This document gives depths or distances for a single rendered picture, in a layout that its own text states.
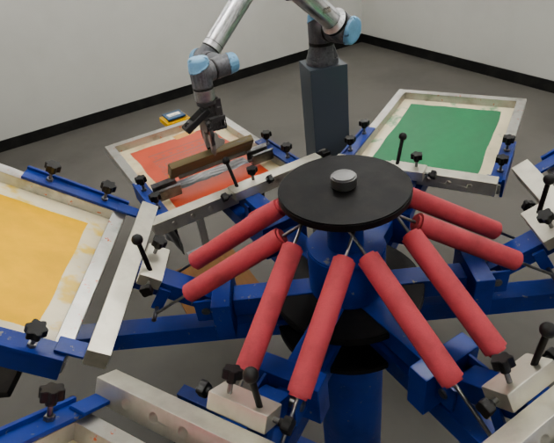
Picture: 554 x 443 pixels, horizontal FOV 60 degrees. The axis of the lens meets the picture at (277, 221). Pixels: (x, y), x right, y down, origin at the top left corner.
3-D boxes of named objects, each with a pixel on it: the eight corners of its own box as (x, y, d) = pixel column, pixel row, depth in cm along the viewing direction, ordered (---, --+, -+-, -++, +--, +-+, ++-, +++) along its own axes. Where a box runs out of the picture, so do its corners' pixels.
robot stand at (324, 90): (341, 246, 302) (333, 54, 232) (352, 263, 287) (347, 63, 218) (314, 252, 299) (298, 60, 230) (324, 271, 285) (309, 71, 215)
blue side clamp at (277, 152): (256, 153, 212) (254, 139, 208) (266, 149, 214) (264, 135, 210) (293, 179, 190) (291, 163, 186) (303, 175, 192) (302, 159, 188)
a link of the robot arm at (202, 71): (214, 55, 165) (193, 62, 161) (220, 86, 171) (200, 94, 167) (201, 52, 170) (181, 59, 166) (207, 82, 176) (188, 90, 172)
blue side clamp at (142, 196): (136, 199, 192) (132, 184, 188) (149, 194, 193) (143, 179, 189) (163, 233, 170) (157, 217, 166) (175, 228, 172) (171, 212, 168)
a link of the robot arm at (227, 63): (222, 47, 179) (197, 55, 173) (239, 52, 171) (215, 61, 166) (225, 68, 183) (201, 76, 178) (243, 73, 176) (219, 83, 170)
